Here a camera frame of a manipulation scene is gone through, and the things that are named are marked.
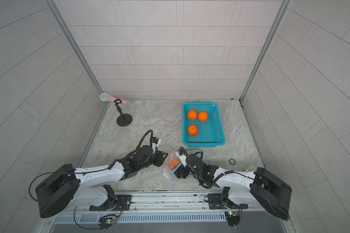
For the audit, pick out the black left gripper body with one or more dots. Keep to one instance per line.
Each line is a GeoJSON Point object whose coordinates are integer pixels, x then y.
{"type": "Point", "coordinates": [151, 160]}

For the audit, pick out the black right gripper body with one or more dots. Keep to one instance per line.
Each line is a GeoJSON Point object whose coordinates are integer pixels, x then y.
{"type": "Point", "coordinates": [187, 171]}

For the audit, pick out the orange ball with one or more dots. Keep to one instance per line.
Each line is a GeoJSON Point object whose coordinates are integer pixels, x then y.
{"type": "Point", "coordinates": [174, 163]}
{"type": "Point", "coordinates": [192, 130]}
{"type": "Point", "coordinates": [192, 115]}
{"type": "Point", "coordinates": [203, 116]}

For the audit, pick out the clear zip-top bag blue seal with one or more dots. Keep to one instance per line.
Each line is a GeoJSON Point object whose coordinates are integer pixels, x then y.
{"type": "Point", "coordinates": [171, 174]}

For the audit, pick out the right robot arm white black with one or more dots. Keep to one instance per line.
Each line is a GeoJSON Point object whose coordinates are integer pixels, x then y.
{"type": "Point", "coordinates": [260, 187]}

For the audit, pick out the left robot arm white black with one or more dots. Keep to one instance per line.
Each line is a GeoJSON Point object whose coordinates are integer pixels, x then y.
{"type": "Point", "coordinates": [74, 187]}

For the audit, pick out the teal plastic basket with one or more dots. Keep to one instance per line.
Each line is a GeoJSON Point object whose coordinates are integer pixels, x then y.
{"type": "Point", "coordinates": [210, 132]}

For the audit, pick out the black microphone stand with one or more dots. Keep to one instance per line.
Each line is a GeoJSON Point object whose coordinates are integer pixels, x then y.
{"type": "Point", "coordinates": [123, 119]}

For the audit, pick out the white ventilation grille strip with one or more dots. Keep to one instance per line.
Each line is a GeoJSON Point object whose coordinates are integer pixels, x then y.
{"type": "Point", "coordinates": [144, 218]}

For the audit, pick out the right circuit board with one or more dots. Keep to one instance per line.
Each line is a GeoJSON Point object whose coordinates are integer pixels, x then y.
{"type": "Point", "coordinates": [233, 218]}

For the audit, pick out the circuit board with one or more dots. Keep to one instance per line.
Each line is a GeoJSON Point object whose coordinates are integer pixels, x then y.
{"type": "Point", "coordinates": [233, 218]}
{"type": "Point", "coordinates": [107, 221]}

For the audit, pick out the left circuit board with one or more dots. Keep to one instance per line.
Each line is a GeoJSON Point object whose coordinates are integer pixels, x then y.
{"type": "Point", "coordinates": [107, 221]}

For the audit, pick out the pink toy microphone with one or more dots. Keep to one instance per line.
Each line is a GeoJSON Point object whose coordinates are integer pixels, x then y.
{"type": "Point", "coordinates": [105, 97]}

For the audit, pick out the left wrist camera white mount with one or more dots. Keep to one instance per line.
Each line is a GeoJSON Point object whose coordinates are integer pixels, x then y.
{"type": "Point", "coordinates": [155, 142]}

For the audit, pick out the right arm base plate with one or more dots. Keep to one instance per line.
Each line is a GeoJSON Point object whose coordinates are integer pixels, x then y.
{"type": "Point", "coordinates": [218, 202]}

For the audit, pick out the aluminium mounting rail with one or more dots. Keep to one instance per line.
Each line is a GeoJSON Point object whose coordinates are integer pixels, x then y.
{"type": "Point", "coordinates": [162, 201]}

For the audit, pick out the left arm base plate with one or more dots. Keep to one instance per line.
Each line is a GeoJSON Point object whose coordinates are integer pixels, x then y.
{"type": "Point", "coordinates": [121, 202]}

